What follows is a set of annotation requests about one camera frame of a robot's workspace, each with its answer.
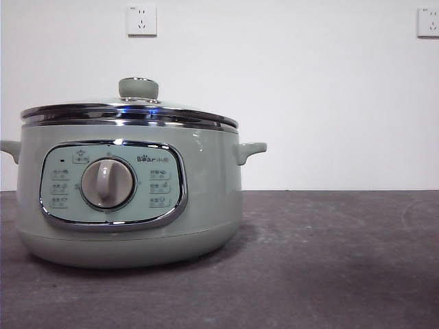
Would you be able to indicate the glass lid with green knob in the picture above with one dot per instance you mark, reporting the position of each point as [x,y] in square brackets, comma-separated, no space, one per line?
[139,87]

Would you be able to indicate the pale green electric cooking pot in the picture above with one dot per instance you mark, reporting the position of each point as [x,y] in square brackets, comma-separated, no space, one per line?
[205,192]

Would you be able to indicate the white wall socket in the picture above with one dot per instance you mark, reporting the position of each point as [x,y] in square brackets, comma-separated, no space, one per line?
[142,20]
[428,22]

